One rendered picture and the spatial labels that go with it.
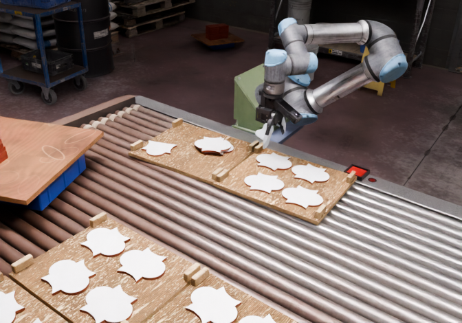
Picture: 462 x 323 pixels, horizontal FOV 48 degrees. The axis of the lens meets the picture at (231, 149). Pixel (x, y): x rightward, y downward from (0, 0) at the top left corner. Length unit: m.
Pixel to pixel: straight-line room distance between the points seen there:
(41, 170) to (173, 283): 0.64
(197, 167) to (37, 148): 0.58
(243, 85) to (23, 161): 1.01
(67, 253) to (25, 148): 0.52
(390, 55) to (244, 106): 0.69
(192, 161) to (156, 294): 0.72
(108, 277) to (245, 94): 1.16
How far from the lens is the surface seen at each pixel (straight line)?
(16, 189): 1.74
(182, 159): 2.02
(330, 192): 1.87
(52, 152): 1.93
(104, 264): 1.54
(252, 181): 1.87
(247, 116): 2.37
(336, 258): 1.61
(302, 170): 1.96
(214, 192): 1.85
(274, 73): 1.83
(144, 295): 1.43
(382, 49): 2.08
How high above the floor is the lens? 1.92
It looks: 28 degrees down
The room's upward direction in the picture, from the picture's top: 2 degrees clockwise
